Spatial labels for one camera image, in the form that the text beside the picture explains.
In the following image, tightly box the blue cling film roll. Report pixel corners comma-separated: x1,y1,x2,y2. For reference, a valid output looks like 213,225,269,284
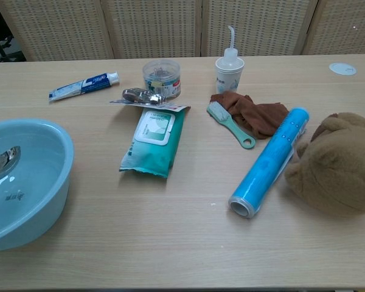
228,106,310,220

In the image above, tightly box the brown cloth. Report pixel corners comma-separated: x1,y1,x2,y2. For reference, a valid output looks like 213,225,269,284
210,91,290,140

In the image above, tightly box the brown plush toy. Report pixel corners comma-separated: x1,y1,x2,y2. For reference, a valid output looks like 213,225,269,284
284,112,365,218

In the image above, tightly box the light blue plastic basin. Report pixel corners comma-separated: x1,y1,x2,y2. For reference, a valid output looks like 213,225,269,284
0,118,75,253

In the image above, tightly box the green wet wipes pack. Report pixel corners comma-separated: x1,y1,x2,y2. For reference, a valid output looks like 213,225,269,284
119,105,189,178

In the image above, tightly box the grey round cable grommet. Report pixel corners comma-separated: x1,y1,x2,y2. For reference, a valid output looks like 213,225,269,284
328,63,357,75

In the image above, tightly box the silver blister pack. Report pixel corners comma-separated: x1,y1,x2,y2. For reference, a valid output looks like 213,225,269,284
109,87,192,111

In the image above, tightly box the blue white toothpaste tube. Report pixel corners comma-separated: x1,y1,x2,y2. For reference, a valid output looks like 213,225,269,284
48,71,120,103

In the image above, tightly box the green scrub brush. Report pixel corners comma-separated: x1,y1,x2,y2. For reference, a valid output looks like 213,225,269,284
206,101,257,150

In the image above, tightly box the white squeeze bottle bent nozzle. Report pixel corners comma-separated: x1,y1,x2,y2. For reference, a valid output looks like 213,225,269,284
221,25,240,70

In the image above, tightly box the clear round clip container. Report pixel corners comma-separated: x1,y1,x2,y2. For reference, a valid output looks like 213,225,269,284
142,58,183,99

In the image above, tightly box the stainless steel ladle spoon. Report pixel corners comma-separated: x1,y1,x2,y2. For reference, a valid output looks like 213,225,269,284
0,145,21,184

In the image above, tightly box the woven folding screen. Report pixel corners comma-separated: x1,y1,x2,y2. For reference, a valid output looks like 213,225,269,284
0,0,365,62

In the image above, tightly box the black chair base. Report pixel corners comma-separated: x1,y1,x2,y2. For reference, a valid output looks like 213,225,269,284
0,9,27,63

